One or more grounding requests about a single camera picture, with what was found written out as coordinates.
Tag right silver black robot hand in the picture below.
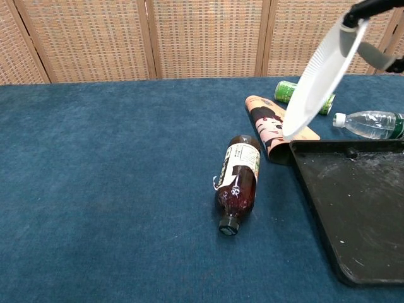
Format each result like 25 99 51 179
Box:
339 0 404 73

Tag white round paper plate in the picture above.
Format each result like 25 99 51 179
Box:
282 12 370 140

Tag black rectangular plastic tray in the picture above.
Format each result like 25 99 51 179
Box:
288 138 404 287

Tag clear water bottle green label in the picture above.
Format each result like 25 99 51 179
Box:
331 110 404 140

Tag green energy drink can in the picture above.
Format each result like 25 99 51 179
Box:
273 80 336 116

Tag curled cartoon girl mouse pad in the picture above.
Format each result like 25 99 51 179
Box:
244 95 321 166

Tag woven wooden folding screen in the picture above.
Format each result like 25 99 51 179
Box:
0 0 404 85

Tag brown bottle with white label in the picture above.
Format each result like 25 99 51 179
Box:
211 134 262 237

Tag blue tablecloth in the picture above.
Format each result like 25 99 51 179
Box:
0 74 404 303

